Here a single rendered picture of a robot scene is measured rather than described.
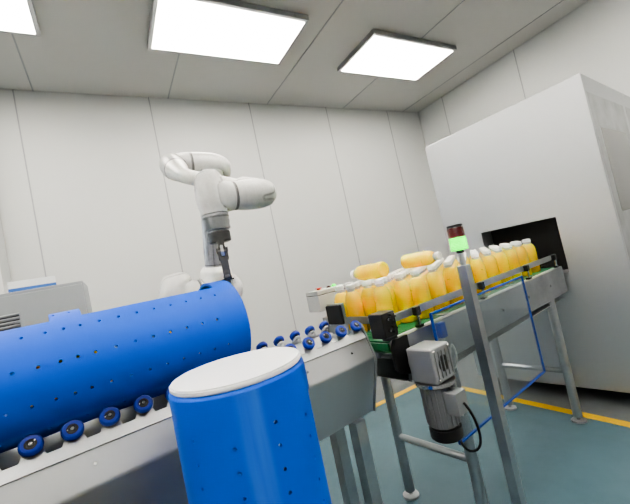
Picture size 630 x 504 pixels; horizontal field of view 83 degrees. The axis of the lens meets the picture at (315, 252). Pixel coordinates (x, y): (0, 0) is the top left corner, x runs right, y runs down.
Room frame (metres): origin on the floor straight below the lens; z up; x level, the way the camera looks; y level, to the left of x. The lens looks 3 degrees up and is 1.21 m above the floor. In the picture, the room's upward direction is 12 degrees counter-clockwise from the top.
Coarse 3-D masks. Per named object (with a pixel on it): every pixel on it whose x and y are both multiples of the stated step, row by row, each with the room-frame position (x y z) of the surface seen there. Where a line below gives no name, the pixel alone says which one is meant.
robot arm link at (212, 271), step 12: (192, 156) 1.61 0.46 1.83; (204, 156) 1.64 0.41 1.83; (216, 156) 1.67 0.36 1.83; (204, 168) 1.63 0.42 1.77; (216, 168) 1.66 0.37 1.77; (228, 168) 1.71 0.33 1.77; (204, 240) 1.72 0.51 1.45; (204, 252) 1.74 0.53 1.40; (216, 252) 1.73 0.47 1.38; (216, 264) 1.73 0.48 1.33; (204, 276) 1.72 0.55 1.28; (216, 276) 1.72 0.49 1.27; (240, 288) 1.81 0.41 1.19
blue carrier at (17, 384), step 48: (0, 336) 0.78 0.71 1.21; (48, 336) 0.81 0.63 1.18; (96, 336) 0.85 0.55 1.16; (144, 336) 0.90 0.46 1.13; (192, 336) 0.97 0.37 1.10; (240, 336) 1.05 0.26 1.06; (0, 384) 0.73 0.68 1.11; (48, 384) 0.78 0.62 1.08; (96, 384) 0.83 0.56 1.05; (144, 384) 0.91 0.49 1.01; (0, 432) 0.74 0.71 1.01; (48, 432) 0.82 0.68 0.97
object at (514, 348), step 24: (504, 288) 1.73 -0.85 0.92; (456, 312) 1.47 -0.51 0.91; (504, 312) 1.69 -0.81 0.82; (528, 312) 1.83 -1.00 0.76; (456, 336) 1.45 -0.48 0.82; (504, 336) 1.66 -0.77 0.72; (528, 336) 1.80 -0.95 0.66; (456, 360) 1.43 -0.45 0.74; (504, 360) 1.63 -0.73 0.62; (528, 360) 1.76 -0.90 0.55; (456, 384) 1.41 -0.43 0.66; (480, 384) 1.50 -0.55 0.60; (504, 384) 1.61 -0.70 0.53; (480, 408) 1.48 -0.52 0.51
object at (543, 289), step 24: (528, 288) 1.97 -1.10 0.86; (552, 288) 2.15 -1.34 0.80; (552, 312) 2.15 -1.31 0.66; (408, 336) 1.34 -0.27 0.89; (432, 336) 1.43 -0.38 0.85; (384, 360) 1.76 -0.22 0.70; (384, 384) 1.82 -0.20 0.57; (504, 408) 2.48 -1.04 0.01; (576, 408) 2.15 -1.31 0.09; (456, 456) 1.56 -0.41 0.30; (408, 480) 1.81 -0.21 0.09; (480, 480) 1.49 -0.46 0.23
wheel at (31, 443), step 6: (24, 438) 0.78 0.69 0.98; (30, 438) 0.78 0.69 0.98; (36, 438) 0.79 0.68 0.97; (42, 438) 0.79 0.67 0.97; (18, 444) 0.77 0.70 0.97; (24, 444) 0.77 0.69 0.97; (30, 444) 0.77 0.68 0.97; (36, 444) 0.78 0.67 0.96; (42, 444) 0.78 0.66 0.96; (18, 450) 0.76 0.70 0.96; (24, 450) 0.76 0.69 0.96; (30, 450) 0.77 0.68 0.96; (36, 450) 0.77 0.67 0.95; (24, 456) 0.76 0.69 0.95; (30, 456) 0.77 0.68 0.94
